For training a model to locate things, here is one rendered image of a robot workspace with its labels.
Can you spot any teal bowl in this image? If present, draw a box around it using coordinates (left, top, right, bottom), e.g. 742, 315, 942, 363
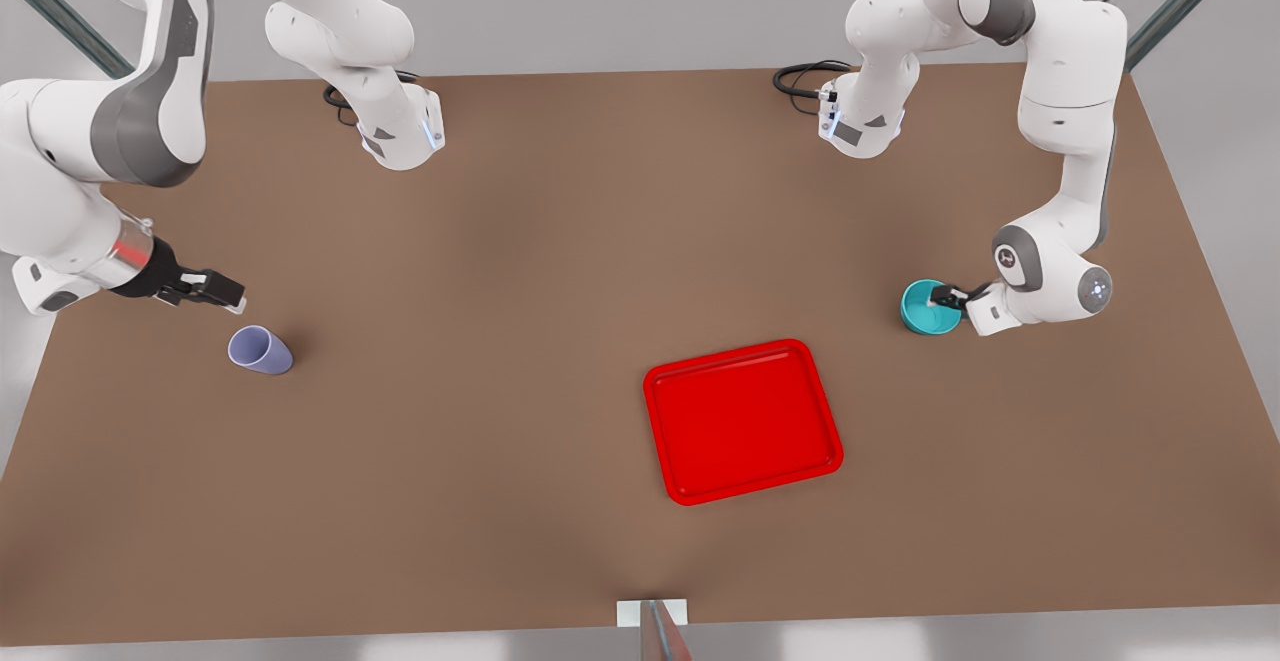
900, 279, 967, 337

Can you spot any lavender plastic cup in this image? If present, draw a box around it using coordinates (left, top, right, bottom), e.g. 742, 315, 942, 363
228, 325, 296, 377

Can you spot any red rectangular tray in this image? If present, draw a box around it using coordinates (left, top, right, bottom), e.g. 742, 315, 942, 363
642, 338, 846, 508

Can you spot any black cable loop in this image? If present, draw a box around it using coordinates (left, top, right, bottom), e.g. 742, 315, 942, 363
772, 60, 854, 118
322, 70, 422, 128

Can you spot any silver frame post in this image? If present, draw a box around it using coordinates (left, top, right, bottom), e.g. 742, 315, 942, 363
0, 0, 135, 81
1124, 0, 1263, 74
640, 599, 693, 661

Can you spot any white post foot plate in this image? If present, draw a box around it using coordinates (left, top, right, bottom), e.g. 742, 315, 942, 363
616, 599, 690, 628

